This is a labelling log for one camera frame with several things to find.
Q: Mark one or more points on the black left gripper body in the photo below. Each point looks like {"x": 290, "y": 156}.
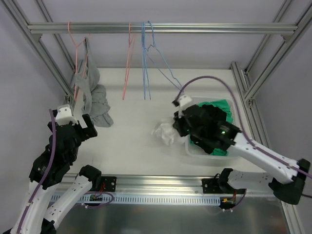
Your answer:
{"x": 81, "y": 127}

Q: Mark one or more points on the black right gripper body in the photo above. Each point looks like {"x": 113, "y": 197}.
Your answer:
{"x": 183, "y": 121}

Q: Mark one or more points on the white tank top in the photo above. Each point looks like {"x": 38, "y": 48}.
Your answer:
{"x": 166, "y": 133}

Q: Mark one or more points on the green tank top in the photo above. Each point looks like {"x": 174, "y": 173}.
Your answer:
{"x": 221, "y": 110}

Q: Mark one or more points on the grey tank top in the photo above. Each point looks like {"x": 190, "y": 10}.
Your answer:
{"x": 94, "y": 94}

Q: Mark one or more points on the black tank top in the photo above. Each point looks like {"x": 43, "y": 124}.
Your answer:
{"x": 204, "y": 144}

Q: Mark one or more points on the light blue wire hanger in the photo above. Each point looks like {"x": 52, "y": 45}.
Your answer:
{"x": 143, "y": 59}

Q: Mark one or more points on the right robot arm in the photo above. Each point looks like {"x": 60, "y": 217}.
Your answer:
{"x": 282, "y": 176}

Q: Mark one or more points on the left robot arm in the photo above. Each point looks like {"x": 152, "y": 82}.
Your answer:
{"x": 48, "y": 170}

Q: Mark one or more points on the white plastic perforated basket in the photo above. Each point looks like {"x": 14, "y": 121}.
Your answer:
{"x": 194, "y": 150}

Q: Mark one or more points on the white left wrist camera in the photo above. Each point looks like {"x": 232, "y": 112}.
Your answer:
{"x": 65, "y": 116}

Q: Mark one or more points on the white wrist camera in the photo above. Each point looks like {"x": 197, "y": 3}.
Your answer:
{"x": 182, "y": 103}
{"x": 65, "y": 116}

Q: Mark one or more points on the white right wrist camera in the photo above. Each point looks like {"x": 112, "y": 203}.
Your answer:
{"x": 182, "y": 103}

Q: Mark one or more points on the aluminium right frame posts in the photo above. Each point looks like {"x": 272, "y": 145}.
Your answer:
{"x": 249, "y": 88}

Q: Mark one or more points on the aluminium frame posts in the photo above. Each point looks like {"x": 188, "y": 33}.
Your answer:
{"x": 249, "y": 88}
{"x": 22, "y": 22}

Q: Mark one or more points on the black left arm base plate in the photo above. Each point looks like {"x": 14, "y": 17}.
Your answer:
{"x": 108, "y": 184}

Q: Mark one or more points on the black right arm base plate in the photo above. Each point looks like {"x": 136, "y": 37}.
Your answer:
{"x": 210, "y": 186}

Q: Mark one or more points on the aluminium front frame rail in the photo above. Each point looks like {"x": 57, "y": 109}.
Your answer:
{"x": 159, "y": 184}

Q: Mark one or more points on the white slotted cable duct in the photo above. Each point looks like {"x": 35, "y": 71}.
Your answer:
{"x": 151, "y": 199}

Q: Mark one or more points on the aluminium left frame posts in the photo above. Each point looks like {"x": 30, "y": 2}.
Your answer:
{"x": 22, "y": 22}

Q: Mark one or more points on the aluminium top hanging rail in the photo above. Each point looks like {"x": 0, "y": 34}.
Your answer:
{"x": 162, "y": 28}

